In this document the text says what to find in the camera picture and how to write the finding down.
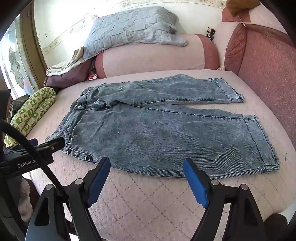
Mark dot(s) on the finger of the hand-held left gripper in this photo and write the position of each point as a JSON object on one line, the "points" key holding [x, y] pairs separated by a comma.
{"points": [[56, 143]]}

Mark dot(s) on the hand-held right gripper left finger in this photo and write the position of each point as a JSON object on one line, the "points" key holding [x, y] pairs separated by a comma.
{"points": [[98, 183]]}

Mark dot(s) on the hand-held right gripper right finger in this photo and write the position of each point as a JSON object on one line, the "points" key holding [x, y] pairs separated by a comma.
{"points": [[196, 183]]}

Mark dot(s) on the blue acid-wash denim pants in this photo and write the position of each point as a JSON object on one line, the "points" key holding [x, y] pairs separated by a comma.
{"points": [[161, 129]]}

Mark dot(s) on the person's left hand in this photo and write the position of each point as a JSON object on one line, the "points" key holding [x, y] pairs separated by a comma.
{"points": [[24, 197]]}

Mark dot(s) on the green printed cloth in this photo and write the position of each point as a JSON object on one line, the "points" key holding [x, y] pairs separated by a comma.
{"points": [[34, 106]]}

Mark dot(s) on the bed with pink quilted sheet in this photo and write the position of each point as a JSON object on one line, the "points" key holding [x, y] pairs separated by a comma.
{"points": [[138, 204]]}

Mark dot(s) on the dark olive cloth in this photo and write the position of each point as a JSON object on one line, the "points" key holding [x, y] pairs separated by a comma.
{"points": [[17, 103]]}

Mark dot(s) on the cream crumpled cloth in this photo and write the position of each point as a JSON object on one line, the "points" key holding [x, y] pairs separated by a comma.
{"points": [[62, 68]]}

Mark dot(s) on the small red packet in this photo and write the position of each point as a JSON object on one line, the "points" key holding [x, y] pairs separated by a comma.
{"points": [[92, 75]]}

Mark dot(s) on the stained glass window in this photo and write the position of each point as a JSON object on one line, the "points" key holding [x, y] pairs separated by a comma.
{"points": [[16, 64]]}

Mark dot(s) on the pink bolster with maroon ends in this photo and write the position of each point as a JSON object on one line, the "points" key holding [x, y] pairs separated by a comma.
{"points": [[150, 58]]}

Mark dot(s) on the maroon speckled backrest cushion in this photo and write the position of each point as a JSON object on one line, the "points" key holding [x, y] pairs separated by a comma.
{"points": [[266, 69]]}

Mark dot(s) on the grey-blue quilted blanket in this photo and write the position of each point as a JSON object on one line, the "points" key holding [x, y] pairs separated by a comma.
{"points": [[129, 27]]}

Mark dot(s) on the pink cushion with maroon corner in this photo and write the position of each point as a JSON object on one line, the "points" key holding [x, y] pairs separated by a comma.
{"points": [[259, 17]]}

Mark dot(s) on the brown cloth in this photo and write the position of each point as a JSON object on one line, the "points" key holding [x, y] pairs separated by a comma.
{"points": [[240, 7]]}

